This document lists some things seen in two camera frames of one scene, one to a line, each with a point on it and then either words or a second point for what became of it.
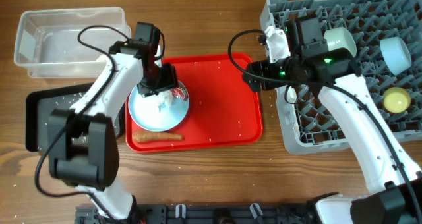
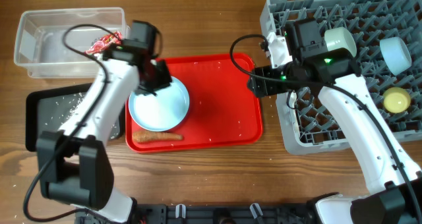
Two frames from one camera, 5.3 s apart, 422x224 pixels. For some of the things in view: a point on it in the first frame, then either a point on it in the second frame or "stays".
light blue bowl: (396, 55) stays
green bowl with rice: (340, 37) stays
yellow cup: (397, 100) stays
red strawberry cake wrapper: (180, 92) → (103, 42)
